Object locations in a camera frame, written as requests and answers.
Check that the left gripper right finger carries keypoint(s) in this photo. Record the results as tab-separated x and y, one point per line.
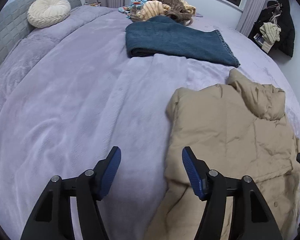
251	217

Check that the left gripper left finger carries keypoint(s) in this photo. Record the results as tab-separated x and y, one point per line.
51	217

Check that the beige puffer jacket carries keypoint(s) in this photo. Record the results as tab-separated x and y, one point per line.
238	129

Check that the black clothes on rack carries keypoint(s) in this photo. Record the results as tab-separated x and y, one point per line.
277	12

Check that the striped and brown clothes pile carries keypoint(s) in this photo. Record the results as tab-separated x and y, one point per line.
142	10

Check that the lavender fleece bed blanket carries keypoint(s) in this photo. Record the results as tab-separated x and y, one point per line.
70	92

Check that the beige striped hanging garment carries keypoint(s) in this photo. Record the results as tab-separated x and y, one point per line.
271	34

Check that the folded blue denim jeans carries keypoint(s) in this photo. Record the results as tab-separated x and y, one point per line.
162	35

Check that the grey quilted headboard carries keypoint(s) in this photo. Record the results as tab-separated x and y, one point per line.
14	25

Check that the round cream pleated cushion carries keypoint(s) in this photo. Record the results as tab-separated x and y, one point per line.
45	13

